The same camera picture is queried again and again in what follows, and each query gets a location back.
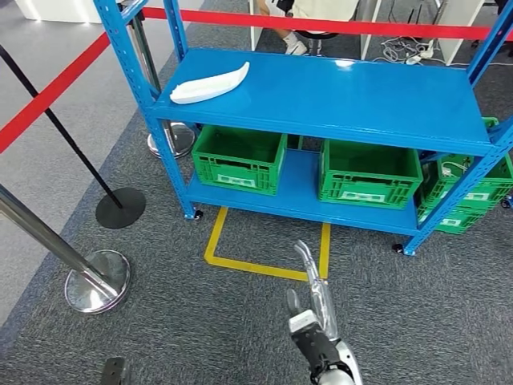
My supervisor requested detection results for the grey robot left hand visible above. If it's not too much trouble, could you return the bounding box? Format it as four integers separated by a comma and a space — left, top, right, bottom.
100, 357, 127, 385

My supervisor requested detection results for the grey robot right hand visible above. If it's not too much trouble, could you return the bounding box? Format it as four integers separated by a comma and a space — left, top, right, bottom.
285, 240, 340, 342

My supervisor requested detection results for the blue metal shelf rack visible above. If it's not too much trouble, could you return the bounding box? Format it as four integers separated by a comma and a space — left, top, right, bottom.
93, 0, 513, 257

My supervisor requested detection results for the chrome stanchion with round base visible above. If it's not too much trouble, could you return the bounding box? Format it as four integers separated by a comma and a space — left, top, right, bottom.
0, 183, 132, 315

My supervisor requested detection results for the green plastic crate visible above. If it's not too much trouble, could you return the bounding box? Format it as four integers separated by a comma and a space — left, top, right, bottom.
191, 124, 288, 197
415, 199, 489, 236
420, 116, 513, 213
318, 139, 424, 210

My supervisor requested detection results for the black stanchion with round base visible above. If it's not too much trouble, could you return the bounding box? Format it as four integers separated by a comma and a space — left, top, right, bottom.
0, 43, 147, 230

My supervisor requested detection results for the white plastic lamp cover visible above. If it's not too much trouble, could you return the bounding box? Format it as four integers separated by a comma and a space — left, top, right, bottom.
170, 61, 250, 106

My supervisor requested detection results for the person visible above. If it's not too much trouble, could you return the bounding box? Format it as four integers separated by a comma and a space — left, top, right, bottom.
256, 0, 359, 58

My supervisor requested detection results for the black stool with chrome base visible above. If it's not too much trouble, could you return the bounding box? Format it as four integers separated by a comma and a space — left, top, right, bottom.
295, 29, 340, 58

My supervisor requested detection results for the white power strip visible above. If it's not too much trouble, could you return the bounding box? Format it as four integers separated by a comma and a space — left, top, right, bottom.
405, 47, 436, 67

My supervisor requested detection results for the white desk with steel legs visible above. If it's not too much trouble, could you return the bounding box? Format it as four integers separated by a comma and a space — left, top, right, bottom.
435, 0, 487, 67

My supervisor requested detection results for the white platform block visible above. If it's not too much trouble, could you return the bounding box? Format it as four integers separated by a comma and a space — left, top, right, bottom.
15, 0, 103, 25

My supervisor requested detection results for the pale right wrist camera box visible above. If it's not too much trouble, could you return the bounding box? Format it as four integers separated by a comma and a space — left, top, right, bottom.
288, 310, 320, 335

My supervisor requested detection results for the white coiled cable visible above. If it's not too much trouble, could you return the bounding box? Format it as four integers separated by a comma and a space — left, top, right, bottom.
440, 160, 468, 180

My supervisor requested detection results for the chrome stanchion post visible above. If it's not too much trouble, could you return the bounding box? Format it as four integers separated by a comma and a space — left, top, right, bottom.
120, 0, 197, 160

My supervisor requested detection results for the white cable bundle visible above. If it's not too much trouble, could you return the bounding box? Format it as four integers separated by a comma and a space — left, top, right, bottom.
371, 35, 513, 68

